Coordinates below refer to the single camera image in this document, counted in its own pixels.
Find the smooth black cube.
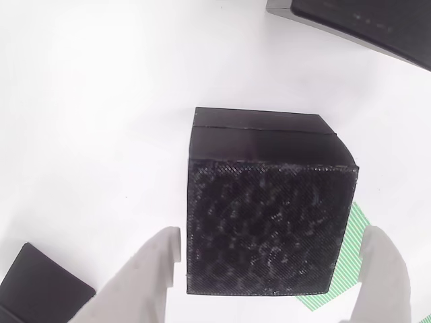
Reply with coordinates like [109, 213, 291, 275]
[0, 242, 97, 323]
[265, 0, 431, 73]

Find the black cube with rough face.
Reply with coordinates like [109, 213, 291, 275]
[185, 106, 360, 297]

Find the green striped square marker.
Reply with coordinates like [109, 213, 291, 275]
[294, 201, 371, 310]

